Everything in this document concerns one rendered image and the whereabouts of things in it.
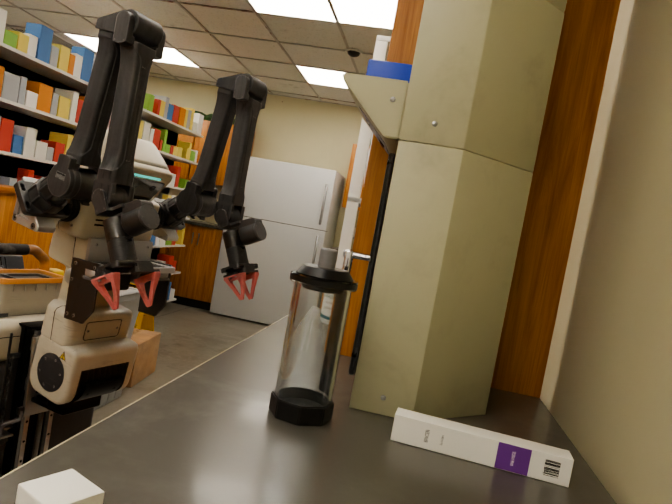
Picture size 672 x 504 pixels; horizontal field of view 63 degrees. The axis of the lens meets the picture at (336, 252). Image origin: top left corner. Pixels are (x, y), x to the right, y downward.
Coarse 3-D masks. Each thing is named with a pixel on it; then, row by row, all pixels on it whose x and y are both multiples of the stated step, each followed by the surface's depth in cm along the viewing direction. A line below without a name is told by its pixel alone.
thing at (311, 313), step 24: (312, 288) 83; (312, 312) 83; (336, 312) 84; (288, 336) 85; (312, 336) 83; (336, 336) 85; (288, 360) 84; (312, 360) 83; (336, 360) 86; (288, 384) 84; (312, 384) 84
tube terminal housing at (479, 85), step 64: (448, 0) 92; (512, 0) 93; (448, 64) 92; (512, 64) 96; (448, 128) 92; (512, 128) 98; (448, 192) 92; (512, 192) 101; (384, 256) 94; (448, 256) 93; (512, 256) 104; (384, 320) 95; (448, 320) 96; (384, 384) 95; (448, 384) 98
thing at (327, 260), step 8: (328, 248) 87; (320, 256) 86; (328, 256) 86; (336, 256) 86; (304, 264) 86; (312, 264) 88; (320, 264) 86; (328, 264) 86; (304, 272) 84; (312, 272) 83; (320, 272) 83; (328, 272) 83; (336, 272) 84; (344, 272) 85; (336, 280) 83; (344, 280) 84; (352, 280) 86
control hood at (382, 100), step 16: (352, 80) 94; (368, 80) 94; (384, 80) 94; (400, 80) 93; (352, 96) 105; (368, 96) 94; (384, 96) 94; (400, 96) 93; (368, 112) 94; (384, 112) 94; (400, 112) 93; (384, 128) 94; (400, 128) 94
